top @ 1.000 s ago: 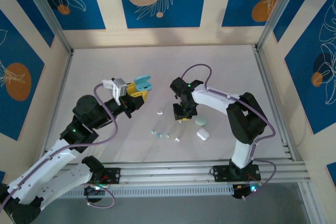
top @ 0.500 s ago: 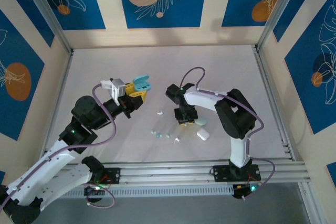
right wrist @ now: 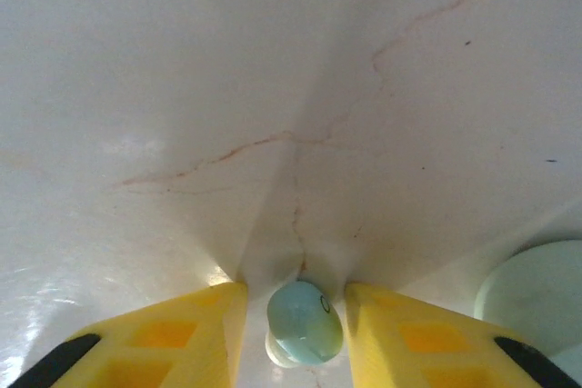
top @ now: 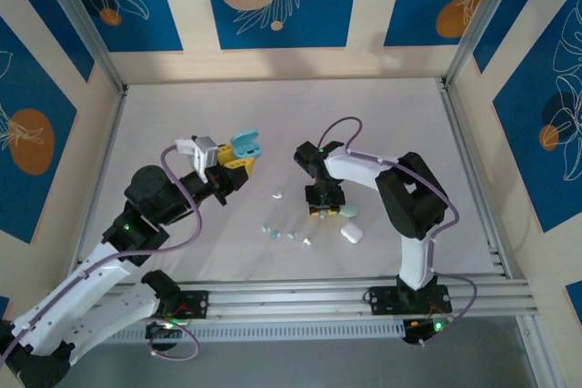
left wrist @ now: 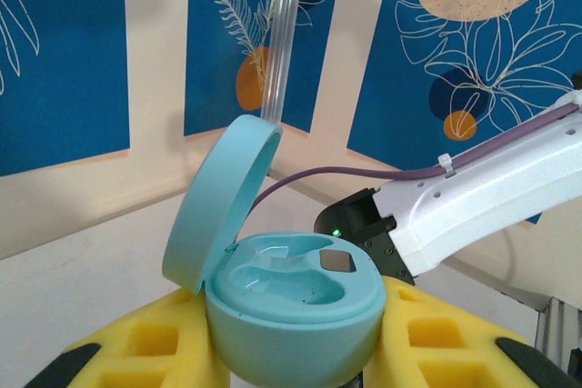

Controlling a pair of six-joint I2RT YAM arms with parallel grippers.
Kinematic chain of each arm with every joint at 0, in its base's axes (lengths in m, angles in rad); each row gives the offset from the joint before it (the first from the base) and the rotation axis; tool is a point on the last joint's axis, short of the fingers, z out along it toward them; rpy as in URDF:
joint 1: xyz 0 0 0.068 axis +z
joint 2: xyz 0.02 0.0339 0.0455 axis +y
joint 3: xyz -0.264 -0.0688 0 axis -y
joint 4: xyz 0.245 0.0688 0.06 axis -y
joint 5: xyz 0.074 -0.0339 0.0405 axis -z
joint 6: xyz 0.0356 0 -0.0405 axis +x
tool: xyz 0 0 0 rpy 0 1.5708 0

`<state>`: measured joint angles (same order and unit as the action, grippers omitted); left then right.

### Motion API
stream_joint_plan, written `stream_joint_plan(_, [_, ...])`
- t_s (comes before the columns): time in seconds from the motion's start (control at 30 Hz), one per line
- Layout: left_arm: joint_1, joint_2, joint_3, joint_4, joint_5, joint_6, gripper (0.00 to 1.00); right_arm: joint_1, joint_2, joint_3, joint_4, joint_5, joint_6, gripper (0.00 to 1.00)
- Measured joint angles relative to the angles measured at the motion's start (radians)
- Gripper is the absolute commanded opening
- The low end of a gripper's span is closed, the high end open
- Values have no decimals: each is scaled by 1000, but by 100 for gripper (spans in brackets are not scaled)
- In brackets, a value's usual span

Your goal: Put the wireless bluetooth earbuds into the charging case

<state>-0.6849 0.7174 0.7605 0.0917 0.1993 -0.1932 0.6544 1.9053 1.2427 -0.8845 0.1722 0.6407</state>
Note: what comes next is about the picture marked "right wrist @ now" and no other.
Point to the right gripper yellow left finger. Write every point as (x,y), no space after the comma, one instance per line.
(182,338)

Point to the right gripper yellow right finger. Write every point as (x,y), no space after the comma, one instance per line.
(409,342)

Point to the mint green earbud charging case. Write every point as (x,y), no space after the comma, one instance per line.
(536,292)

